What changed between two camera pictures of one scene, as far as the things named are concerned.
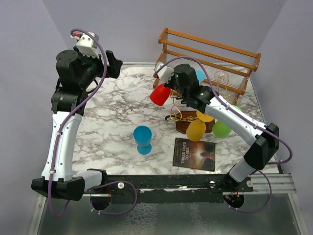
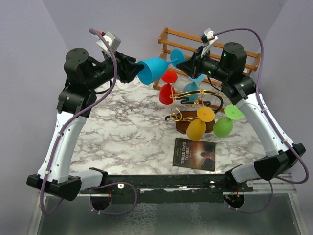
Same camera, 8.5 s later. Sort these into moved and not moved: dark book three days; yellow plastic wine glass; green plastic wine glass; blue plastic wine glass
Moved: blue plastic wine glass
Not moved: green plastic wine glass; dark book three days; yellow plastic wine glass
